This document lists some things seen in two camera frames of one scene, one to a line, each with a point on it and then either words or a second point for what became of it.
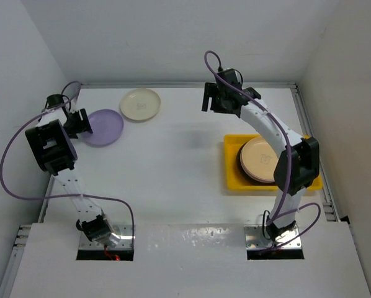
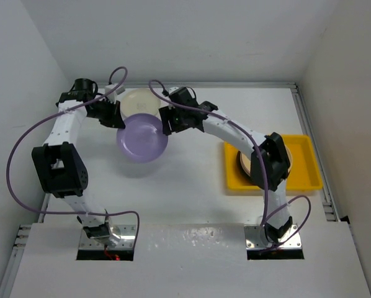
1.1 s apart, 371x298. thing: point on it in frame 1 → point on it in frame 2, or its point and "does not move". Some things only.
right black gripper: (211, 88) → (169, 125)
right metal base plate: (255, 238) does not move
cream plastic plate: (139, 105) does not move
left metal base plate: (126, 232) does not move
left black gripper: (80, 128) → (118, 121)
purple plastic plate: (107, 126) → (142, 140)
